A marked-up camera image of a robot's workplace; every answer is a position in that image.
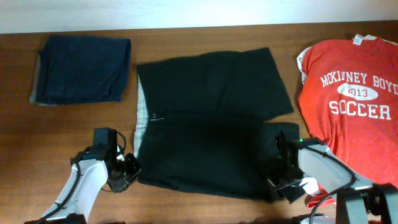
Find black shorts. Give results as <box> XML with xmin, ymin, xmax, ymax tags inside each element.
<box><xmin>136</xmin><ymin>48</ymin><xmax>300</xmax><ymax>202</ymax></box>

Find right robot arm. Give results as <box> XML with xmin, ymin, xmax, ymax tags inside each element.
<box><xmin>267</xmin><ymin>133</ymin><xmax>397</xmax><ymax>223</ymax></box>

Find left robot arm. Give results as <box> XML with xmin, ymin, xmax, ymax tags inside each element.
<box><xmin>30</xmin><ymin>149</ymin><xmax>141</xmax><ymax>223</ymax></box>

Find red soccer t-shirt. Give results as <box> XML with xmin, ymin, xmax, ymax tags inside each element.
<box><xmin>296</xmin><ymin>33</ymin><xmax>398</xmax><ymax>208</ymax></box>

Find folded navy blue garment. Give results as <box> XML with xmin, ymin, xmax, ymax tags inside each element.
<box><xmin>29</xmin><ymin>35</ymin><xmax>131</xmax><ymax>106</ymax></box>

